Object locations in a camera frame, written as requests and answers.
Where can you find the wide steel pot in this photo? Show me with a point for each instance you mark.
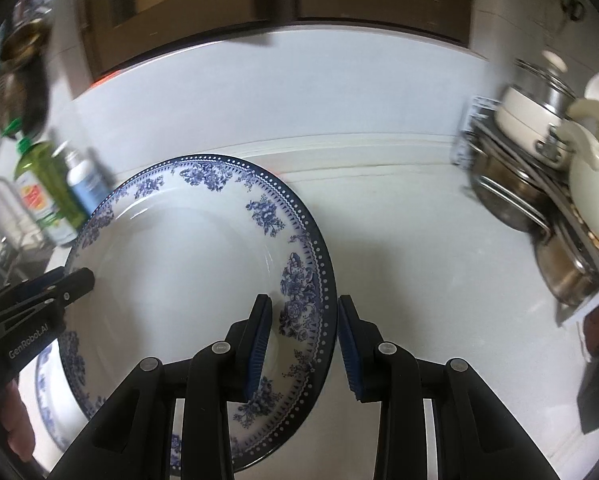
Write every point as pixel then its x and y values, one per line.
pixel 509 195

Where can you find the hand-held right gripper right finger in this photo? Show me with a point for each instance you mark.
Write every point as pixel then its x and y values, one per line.
pixel 347 350

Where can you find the steel sink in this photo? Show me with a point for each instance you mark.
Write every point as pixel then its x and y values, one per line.
pixel 24 265

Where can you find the green dish soap bottle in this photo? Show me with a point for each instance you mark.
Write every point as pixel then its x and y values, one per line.
pixel 44 190

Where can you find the metal pot rack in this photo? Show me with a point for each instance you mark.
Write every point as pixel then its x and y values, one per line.
pixel 474 110

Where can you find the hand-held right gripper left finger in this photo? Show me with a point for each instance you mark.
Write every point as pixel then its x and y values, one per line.
pixel 259 350

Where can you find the brass mesh skimmer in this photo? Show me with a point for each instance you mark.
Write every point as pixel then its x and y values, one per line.
pixel 9 97

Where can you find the brass ladle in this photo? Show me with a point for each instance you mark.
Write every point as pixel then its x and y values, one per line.
pixel 22 40

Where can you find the black frying pan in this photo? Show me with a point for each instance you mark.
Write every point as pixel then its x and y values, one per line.
pixel 38 105

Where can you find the small steel pot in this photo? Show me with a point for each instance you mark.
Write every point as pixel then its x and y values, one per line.
pixel 564 270

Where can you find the cream pot with glass lid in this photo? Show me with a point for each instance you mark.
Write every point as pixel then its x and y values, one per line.
pixel 519 115

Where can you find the white pump bottle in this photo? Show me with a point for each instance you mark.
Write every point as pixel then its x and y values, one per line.
pixel 87 187

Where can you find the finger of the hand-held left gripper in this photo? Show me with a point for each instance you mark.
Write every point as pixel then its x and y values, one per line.
pixel 74 285
pixel 32 285

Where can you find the person's left hand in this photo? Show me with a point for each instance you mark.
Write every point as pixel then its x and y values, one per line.
pixel 18 420

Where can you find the white ceramic casserole pot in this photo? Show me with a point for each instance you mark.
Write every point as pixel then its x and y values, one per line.
pixel 594 185

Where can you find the blue floral white plate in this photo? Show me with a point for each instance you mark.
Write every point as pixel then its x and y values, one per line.
pixel 179 260
pixel 54 410

